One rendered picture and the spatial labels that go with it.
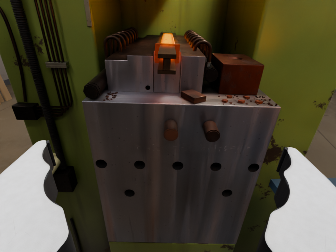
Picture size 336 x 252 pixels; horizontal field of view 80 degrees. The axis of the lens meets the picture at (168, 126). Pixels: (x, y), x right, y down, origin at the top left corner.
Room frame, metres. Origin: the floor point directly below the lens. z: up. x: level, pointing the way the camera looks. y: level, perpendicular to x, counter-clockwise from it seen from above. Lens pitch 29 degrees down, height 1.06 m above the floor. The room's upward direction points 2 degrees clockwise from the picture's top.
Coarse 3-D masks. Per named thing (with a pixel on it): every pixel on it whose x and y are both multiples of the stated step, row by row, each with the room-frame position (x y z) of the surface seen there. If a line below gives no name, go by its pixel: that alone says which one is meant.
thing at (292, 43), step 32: (256, 0) 0.62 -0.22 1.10; (288, 0) 0.56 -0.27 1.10; (320, 0) 0.56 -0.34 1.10; (224, 32) 0.89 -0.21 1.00; (256, 32) 0.57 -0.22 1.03; (288, 32) 0.56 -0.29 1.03; (320, 32) 0.56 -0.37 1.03; (288, 64) 0.56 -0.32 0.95; (320, 64) 0.56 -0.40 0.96; (288, 96) 0.56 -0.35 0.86; (320, 96) 0.56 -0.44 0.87; (288, 128) 0.56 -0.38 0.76; (256, 192) 0.56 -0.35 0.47; (256, 224) 0.56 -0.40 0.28
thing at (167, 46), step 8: (168, 40) 0.51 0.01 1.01; (160, 48) 0.36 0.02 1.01; (168, 48) 0.36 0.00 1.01; (176, 48) 0.40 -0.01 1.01; (160, 56) 0.31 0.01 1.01; (168, 56) 0.31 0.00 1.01; (176, 56) 0.31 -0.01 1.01; (160, 64) 0.35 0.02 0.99; (168, 64) 0.31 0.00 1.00; (160, 72) 0.31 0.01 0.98; (168, 72) 0.31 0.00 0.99
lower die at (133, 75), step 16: (128, 48) 0.56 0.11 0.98; (144, 48) 0.50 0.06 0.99; (192, 48) 0.52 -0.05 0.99; (112, 64) 0.41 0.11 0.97; (128, 64) 0.41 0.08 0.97; (144, 64) 0.41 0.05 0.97; (176, 64) 0.41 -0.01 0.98; (192, 64) 0.41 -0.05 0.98; (112, 80) 0.41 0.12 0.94; (128, 80) 0.41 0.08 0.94; (144, 80) 0.41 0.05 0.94; (160, 80) 0.41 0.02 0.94; (176, 80) 0.41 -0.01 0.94; (192, 80) 0.41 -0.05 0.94
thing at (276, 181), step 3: (270, 180) 0.37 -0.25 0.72; (273, 180) 0.36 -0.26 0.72; (276, 180) 0.36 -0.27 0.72; (279, 180) 0.37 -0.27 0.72; (330, 180) 0.37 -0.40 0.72; (333, 180) 0.37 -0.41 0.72; (270, 183) 0.37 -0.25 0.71; (273, 183) 0.36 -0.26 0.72; (276, 183) 0.35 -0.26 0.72; (333, 183) 0.36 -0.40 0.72; (270, 186) 0.36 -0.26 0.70; (273, 186) 0.35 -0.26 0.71; (276, 186) 0.35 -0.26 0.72; (273, 189) 0.35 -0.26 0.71; (276, 189) 0.34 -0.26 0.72
